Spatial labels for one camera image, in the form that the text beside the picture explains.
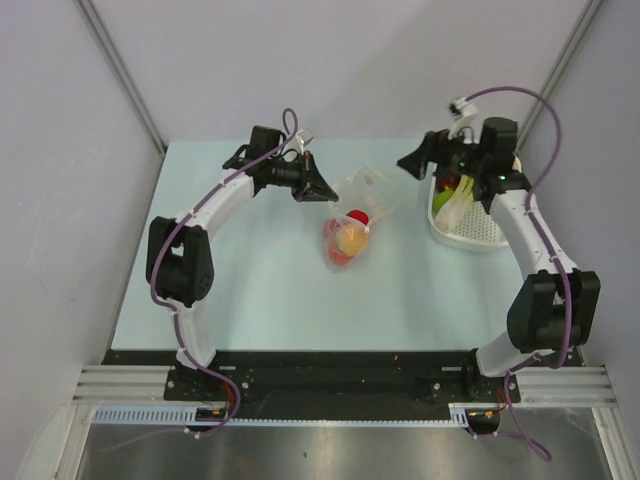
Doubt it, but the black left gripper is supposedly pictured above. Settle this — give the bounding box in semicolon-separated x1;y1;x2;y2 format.
267;151;338;203

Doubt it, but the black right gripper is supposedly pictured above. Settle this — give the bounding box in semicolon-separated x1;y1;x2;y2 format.
396;123;486;182

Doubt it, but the clear dotted zip top bag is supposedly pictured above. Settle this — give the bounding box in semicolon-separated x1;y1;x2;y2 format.
322;165;400;270

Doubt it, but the red tomato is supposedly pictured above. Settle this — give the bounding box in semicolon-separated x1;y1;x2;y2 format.
346;209;370;226

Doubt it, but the orange yellow peach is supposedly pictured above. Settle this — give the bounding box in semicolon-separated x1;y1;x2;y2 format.
335;224;369;257

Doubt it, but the green apple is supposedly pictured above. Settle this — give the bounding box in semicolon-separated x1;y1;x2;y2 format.
432;190;453;215

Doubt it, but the red apple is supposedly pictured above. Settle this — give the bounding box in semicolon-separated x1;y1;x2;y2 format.
323;218;356;267

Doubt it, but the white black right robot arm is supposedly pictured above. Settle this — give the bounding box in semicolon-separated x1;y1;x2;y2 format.
397;117;601;401

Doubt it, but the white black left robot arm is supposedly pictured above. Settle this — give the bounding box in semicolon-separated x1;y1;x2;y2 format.
146;126;339;400

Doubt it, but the pale green celery bunch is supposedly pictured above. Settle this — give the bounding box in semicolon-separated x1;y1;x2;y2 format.
434;176;474;233

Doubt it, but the white perforated plastic basket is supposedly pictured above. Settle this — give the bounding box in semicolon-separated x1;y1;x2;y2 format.
426;166;508;252

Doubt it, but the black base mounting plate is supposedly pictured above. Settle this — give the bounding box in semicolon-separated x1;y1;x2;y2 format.
102;349;584;421

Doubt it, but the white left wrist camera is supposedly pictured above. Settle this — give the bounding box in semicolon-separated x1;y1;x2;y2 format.
292;129;314;153

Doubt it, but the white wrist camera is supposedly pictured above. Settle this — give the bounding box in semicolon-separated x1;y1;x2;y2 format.
448;97;478;139
292;129;314;153

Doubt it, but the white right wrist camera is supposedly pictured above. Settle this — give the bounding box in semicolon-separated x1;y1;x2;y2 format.
448;97;478;139

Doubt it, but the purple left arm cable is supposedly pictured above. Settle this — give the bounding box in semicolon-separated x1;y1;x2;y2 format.
99;107;301;441

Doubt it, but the right aluminium corner post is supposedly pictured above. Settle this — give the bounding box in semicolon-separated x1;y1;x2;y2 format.
518;0;605;148

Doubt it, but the aluminium corner post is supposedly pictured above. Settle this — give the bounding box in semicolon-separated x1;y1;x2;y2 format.
518;0;605;148
73;0;168;158

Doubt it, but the left aluminium corner post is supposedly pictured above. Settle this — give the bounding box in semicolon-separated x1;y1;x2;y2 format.
73;0;168;158

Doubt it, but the aluminium frame rail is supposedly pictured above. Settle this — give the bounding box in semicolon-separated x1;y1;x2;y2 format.
72;365;618;408

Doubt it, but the white slotted cable duct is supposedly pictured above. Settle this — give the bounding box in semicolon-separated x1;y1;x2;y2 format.
93;405;469;428

